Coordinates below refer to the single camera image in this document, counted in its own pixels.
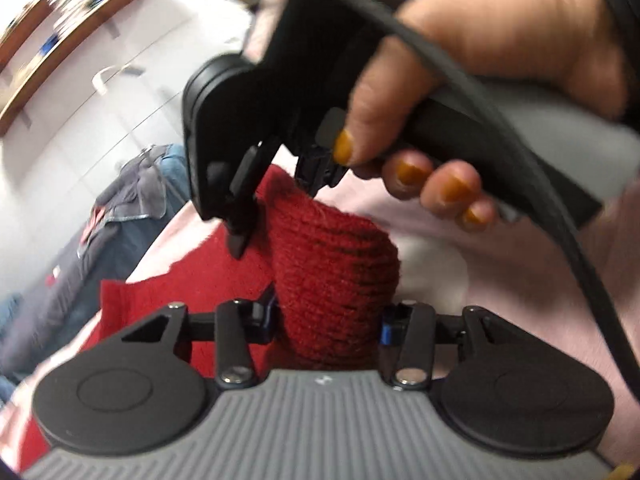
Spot person's right forearm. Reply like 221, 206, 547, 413
572, 0, 640, 128

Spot pink blanket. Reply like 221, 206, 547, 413
0, 165, 640, 480

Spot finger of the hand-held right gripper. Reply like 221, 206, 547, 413
226, 135, 282, 261
295, 142, 349, 199

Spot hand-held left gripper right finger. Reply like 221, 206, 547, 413
378, 299, 542, 391

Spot wooden wall shelf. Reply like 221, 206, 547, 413
0, 0, 96, 48
0, 0, 151, 136

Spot blue jeans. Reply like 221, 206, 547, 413
145, 142, 189, 202
0, 149, 175, 382

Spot red knit sweater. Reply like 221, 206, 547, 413
10, 165, 402, 471

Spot person's right hand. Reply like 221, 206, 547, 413
334, 0, 632, 232

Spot black cable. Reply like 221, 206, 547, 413
295, 0, 640, 453

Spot white cabinet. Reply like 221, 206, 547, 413
0, 0, 263, 241

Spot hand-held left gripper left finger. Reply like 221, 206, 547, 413
107, 285, 279, 391

